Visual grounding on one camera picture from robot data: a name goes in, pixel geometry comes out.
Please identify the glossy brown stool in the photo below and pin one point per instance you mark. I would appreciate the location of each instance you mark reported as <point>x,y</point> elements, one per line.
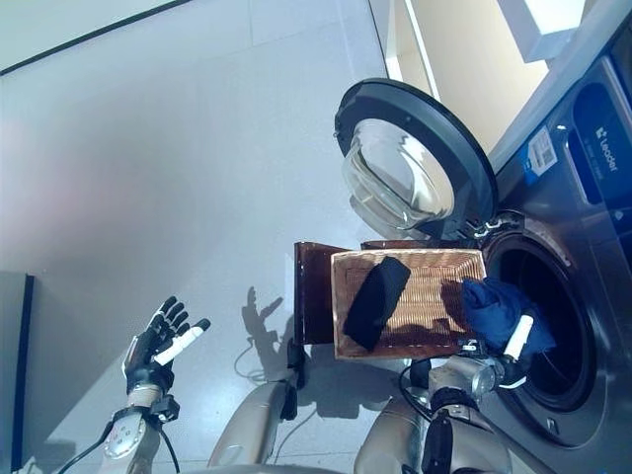
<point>311,296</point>

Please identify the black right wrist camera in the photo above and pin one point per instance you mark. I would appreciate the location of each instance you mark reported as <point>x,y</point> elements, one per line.
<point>471,346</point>

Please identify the grey cabinet black edge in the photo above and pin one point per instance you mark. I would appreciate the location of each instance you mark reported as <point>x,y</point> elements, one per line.
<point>12,370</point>

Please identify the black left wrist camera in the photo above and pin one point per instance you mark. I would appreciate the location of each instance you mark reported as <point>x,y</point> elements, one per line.
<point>165,409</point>

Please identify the dark grey washing machine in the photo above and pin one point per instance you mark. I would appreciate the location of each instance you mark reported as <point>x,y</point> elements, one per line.
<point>577,276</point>

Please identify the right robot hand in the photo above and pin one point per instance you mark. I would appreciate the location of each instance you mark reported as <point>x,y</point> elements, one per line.
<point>516,355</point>

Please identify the blue energy label sticker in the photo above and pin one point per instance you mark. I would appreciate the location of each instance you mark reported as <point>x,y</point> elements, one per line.
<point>542,155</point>

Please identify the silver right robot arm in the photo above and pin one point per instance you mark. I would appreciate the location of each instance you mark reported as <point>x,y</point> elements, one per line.
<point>464,410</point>

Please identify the black garment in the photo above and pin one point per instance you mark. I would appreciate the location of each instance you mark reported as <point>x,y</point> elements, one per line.
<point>377,301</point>

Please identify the right robot leg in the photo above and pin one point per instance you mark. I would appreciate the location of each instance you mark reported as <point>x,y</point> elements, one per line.
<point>390,434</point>

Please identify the rectangular wicker laundry basket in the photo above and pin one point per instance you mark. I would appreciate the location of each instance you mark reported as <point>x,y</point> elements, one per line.
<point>424,296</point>

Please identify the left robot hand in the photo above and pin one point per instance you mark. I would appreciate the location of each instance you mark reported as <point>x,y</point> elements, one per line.
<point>148,355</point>

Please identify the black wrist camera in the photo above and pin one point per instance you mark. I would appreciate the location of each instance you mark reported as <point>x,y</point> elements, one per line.
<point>165,409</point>
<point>471,346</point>

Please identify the white counter cabinet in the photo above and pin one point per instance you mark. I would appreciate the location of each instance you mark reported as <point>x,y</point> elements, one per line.
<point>469,59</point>

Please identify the grey robot torso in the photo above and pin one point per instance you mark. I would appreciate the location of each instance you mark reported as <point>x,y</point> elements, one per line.
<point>281,470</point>

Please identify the blue garment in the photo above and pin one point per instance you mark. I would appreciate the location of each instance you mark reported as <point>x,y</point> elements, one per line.
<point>494,311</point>

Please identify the round glass washer door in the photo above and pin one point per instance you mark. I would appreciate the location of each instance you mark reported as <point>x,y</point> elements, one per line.
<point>415,158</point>

